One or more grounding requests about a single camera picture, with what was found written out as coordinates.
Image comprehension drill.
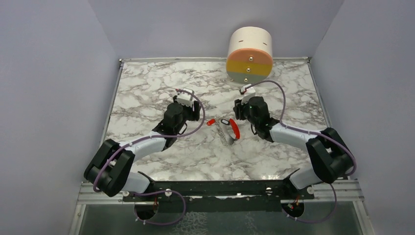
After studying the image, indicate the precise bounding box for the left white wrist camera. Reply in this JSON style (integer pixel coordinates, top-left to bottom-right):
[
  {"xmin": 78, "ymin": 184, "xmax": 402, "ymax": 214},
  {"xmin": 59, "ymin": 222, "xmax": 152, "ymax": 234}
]
[{"xmin": 173, "ymin": 88, "xmax": 194, "ymax": 108}]

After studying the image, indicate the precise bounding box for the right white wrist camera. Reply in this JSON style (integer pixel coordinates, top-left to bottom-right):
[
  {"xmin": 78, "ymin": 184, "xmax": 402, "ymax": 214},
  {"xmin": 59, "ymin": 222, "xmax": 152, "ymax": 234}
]
[{"xmin": 239, "ymin": 84, "xmax": 256, "ymax": 100}]

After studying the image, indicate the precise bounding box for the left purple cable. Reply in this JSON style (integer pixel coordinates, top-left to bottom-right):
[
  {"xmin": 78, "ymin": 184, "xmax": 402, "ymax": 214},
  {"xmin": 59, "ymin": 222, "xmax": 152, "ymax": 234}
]
[{"xmin": 92, "ymin": 88, "xmax": 207, "ymax": 226}]

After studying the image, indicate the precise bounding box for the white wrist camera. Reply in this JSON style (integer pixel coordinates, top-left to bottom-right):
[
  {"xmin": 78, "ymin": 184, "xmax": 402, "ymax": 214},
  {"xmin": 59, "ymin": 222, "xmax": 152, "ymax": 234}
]
[
  {"xmin": 173, "ymin": 88, "xmax": 194, "ymax": 108},
  {"xmin": 239, "ymin": 84, "xmax": 256, "ymax": 100}
]

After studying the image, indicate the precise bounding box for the red oval key tag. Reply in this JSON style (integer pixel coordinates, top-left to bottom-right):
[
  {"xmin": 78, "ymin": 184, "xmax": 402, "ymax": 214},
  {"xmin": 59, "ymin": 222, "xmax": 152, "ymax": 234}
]
[{"xmin": 207, "ymin": 119, "xmax": 216, "ymax": 126}]

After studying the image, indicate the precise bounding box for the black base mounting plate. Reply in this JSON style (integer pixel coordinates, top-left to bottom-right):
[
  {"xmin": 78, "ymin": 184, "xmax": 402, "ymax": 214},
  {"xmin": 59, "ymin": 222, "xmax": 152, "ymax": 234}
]
[{"xmin": 121, "ymin": 172, "xmax": 314, "ymax": 213}]

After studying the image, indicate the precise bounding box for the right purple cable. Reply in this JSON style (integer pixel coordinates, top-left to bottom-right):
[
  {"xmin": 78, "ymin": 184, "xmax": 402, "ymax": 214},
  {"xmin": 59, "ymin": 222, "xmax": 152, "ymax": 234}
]
[{"xmin": 250, "ymin": 79, "xmax": 357, "ymax": 224}]

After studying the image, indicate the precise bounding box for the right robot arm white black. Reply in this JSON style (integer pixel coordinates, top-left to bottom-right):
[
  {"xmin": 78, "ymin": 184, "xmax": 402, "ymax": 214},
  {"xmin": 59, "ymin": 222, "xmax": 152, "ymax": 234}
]
[{"xmin": 233, "ymin": 96, "xmax": 355, "ymax": 199}]

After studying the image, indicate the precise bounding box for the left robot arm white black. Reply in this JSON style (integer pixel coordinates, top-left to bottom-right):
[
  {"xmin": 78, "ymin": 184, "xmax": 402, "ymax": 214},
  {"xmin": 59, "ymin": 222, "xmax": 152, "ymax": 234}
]
[{"xmin": 84, "ymin": 100, "xmax": 204, "ymax": 201}]

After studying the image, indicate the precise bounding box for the round tricolour drawer box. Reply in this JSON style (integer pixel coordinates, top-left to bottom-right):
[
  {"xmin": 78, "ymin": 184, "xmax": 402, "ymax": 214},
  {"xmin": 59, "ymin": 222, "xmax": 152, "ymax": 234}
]
[{"xmin": 226, "ymin": 26, "xmax": 274, "ymax": 84}]

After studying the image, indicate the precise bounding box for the purple cable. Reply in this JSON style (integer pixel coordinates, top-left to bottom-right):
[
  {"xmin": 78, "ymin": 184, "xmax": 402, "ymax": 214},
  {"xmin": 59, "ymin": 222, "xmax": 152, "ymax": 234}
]
[
  {"xmin": 250, "ymin": 79, "xmax": 357, "ymax": 224},
  {"xmin": 92, "ymin": 88, "xmax": 207, "ymax": 226}
]

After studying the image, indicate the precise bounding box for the silver spiral keyring holder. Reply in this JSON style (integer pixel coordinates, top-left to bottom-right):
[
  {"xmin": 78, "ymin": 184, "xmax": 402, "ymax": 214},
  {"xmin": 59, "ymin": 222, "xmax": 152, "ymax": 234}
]
[{"xmin": 215, "ymin": 118, "xmax": 237, "ymax": 146}]

